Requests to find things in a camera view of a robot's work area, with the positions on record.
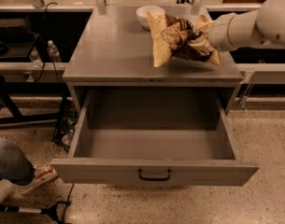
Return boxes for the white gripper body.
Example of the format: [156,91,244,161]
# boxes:
[207,13,241,52]

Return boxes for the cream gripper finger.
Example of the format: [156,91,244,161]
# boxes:
[196,15,214,33]
[188,37,215,54]

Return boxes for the brown chip bag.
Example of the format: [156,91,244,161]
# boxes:
[147,11,221,67]

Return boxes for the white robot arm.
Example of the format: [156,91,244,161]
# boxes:
[189,0,285,52]

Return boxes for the grey cabinet with counter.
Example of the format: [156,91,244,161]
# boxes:
[64,6,242,110]

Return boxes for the open grey top drawer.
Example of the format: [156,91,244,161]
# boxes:
[51,87,259,187]

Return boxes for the white ceramic bowl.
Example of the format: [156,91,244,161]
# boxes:
[135,6,165,30]

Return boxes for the clear plastic water bottle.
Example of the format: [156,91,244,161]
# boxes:
[48,40,62,63]

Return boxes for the white and red sneaker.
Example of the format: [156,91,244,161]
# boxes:
[18,164,58,195]

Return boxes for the black and white tool pole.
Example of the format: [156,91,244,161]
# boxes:
[0,201,70,224]

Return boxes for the person leg in jeans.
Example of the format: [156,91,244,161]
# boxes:
[0,136,35,186]

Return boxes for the black drawer handle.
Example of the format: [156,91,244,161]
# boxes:
[138,169,172,182]

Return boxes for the black cable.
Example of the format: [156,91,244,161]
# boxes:
[27,2,61,83]

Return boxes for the black table frame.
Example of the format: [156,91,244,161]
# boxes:
[0,76,70,144]

